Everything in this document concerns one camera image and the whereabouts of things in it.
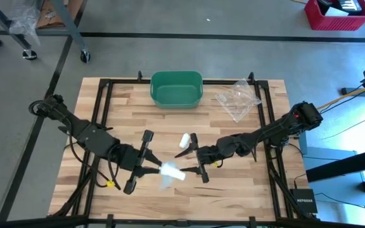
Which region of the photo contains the brown cardboard box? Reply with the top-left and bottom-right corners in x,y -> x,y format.
36,0 -> 85,29

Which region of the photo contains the crumpled clear plastic wrap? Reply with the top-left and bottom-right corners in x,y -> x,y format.
10,0 -> 42,45

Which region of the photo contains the black electronic device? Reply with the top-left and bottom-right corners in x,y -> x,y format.
316,0 -> 365,16

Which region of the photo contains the black metal stand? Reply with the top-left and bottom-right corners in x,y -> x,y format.
305,68 -> 365,228

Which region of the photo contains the grey metal wheeled cart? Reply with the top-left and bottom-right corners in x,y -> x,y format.
0,0 -> 92,63

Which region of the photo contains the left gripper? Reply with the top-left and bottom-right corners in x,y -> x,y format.
118,129 -> 163,196

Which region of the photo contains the black Netgear network switch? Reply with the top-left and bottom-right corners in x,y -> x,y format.
289,188 -> 319,215

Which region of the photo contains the long clear plastic bag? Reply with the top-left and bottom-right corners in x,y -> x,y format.
158,161 -> 187,190

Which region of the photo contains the white gauze bandage roll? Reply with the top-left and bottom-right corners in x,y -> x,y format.
178,132 -> 191,149

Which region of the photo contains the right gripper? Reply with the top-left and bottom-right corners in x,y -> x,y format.
174,132 -> 222,184

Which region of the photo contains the green plastic basket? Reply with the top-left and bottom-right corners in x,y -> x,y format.
150,70 -> 204,110

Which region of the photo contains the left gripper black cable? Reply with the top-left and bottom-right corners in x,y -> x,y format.
68,139 -> 122,191

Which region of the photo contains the red plastic crate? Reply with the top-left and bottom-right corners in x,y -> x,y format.
304,0 -> 365,32

